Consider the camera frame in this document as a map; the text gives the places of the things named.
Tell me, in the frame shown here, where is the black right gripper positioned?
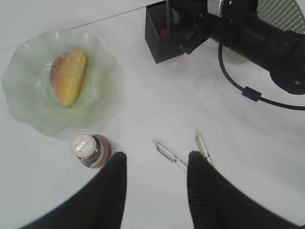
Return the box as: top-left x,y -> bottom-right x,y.
181,0 -> 305,94

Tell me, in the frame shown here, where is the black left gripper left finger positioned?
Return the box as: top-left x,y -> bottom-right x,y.
25,152 -> 127,229

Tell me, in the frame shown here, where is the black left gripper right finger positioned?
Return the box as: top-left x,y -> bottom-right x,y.
187,151 -> 299,229

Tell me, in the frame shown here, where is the brown Nescafe coffee bottle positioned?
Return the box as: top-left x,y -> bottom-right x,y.
71,134 -> 114,169

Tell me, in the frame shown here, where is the beige grip patterned pen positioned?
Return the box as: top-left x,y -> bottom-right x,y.
195,129 -> 214,166

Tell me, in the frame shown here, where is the pink pencil sharpener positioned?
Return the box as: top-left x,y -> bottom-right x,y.
159,29 -> 170,37

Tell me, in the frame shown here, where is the sugared bread roll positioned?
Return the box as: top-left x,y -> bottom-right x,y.
50,50 -> 88,106

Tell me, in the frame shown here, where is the transparent plastic ruler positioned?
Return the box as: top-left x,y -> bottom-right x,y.
166,0 -> 171,35

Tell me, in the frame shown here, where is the light green plastic basket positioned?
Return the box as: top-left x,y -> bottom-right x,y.
226,0 -> 305,65

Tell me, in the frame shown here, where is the grey grip patterned pen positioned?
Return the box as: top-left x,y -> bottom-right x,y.
153,140 -> 188,173

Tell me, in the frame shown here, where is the black mesh pen holder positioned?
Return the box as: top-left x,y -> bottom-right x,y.
145,0 -> 188,63

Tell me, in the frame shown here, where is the pale green wavy plate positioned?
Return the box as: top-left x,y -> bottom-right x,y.
2,30 -> 117,135

